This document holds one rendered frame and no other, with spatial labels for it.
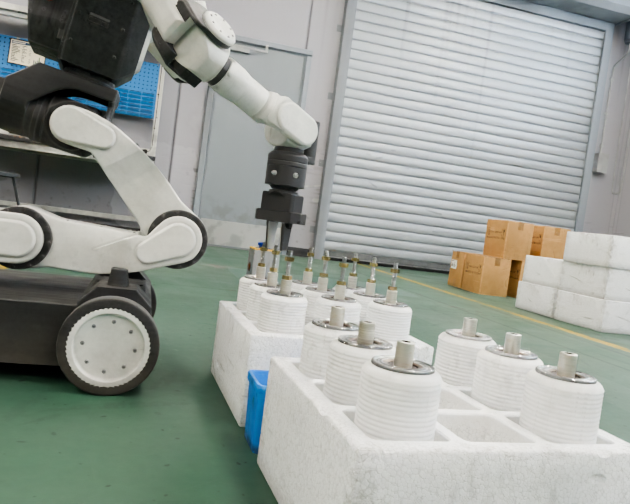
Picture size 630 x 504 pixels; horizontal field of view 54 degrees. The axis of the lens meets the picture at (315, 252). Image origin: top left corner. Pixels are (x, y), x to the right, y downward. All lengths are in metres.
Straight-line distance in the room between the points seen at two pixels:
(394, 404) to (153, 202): 0.96
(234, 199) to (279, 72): 1.37
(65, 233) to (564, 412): 1.13
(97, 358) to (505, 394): 0.80
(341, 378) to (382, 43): 6.21
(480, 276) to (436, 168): 2.24
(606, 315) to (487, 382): 2.89
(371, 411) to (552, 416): 0.24
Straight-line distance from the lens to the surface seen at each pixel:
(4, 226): 1.52
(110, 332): 1.34
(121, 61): 1.52
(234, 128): 6.44
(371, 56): 6.84
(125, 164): 1.51
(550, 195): 7.72
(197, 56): 1.27
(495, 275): 5.07
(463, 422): 0.88
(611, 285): 3.83
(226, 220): 6.39
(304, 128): 1.33
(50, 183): 6.42
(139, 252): 1.49
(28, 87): 1.56
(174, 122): 6.40
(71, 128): 1.51
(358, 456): 0.68
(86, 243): 1.54
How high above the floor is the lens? 0.41
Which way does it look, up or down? 3 degrees down
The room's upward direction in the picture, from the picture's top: 8 degrees clockwise
